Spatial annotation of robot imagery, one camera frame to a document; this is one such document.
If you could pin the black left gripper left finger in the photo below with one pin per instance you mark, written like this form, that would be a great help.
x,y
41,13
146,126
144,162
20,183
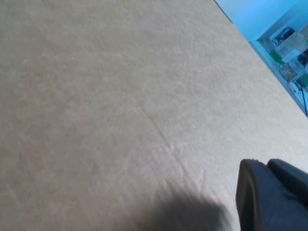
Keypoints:
x,y
255,197

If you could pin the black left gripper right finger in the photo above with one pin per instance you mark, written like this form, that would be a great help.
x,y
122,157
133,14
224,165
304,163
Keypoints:
x,y
293,204

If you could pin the green box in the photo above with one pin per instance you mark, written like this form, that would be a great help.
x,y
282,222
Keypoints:
x,y
276,57

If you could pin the white plug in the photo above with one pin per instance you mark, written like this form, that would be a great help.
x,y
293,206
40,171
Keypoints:
x,y
294,86

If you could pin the clear jar with brown contents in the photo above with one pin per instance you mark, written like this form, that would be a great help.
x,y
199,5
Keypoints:
x,y
287,72

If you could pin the clear plastic container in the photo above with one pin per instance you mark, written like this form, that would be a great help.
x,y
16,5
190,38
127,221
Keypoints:
x,y
288,48

